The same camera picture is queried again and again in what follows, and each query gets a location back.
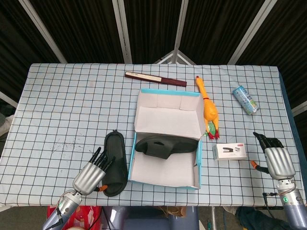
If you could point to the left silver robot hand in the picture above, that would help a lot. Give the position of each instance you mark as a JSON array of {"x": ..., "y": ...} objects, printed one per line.
[{"x": 87, "y": 178}]

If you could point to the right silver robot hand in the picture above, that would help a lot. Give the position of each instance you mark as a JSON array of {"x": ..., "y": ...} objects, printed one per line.
[{"x": 279, "y": 163}]

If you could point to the black rubber slipper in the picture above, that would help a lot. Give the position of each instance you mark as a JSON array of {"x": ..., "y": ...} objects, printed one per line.
[
  {"x": 163, "y": 149},
  {"x": 115, "y": 143}
]

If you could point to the light blue shoe box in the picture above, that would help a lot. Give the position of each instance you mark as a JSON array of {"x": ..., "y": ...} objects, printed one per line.
[{"x": 165, "y": 119}]

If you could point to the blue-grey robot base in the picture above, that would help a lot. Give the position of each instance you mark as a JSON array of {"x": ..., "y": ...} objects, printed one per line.
[{"x": 144, "y": 220}]

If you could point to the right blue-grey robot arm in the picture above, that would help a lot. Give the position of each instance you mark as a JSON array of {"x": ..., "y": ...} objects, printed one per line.
[{"x": 293, "y": 210}]

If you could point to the white stapler box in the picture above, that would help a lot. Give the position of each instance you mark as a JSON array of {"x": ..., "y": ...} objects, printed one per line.
[{"x": 230, "y": 153}]

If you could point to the red patterned bag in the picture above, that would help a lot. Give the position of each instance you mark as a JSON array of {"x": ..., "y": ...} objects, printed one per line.
[{"x": 88, "y": 218}]

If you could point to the blue jeans leg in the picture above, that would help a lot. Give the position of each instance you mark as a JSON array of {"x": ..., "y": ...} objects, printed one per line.
[{"x": 259, "y": 219}]

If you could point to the blue green drink can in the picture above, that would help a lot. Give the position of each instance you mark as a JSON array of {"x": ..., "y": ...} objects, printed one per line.
[{"x": 245, "y": 99}]

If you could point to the green plastic packet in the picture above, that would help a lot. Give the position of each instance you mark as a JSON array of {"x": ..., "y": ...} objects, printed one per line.
[{"x": 210, "y": 128}]

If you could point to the blue checked tablecloth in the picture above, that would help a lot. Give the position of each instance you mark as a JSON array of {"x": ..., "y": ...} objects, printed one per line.
[{"x": 60, "y": 100}]

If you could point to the white table leg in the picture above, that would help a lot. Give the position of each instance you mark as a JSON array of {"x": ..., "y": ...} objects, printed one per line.
[{"x": 213, "y": 218}]

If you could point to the yellow rubber chicken toy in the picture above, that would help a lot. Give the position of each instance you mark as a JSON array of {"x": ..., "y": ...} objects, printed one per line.
[{"x": 209, "y": 110}]

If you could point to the brown paper bag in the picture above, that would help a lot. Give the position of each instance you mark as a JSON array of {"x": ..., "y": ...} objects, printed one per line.
[{"x": 172, "y": 211}]

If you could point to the white cloth bundle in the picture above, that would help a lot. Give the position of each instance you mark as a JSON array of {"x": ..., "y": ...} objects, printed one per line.
[{"x": 7, "y": 125}]

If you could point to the dark red folding fan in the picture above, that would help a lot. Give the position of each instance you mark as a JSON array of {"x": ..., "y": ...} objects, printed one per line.
[{"x": 156, "y": 79}]

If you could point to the dark pleated curtain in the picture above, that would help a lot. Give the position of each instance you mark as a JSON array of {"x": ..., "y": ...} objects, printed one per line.
[{"x": 84, "y": 28}]

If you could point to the white metal frame post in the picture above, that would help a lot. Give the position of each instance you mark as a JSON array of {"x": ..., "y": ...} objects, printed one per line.
[
  {"x": 299, "y": 108},
  {"x": 249, "y": 31},
  {"x": 8, "y": 99},
  {"x": 43, "y": 32},
  {"x": 122, "y": 36},
  {"x": 180, "y": 36}
]

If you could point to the white triangular metal frame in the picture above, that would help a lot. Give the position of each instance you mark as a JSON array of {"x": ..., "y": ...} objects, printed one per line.
[{"x": 165, "y": 57}]

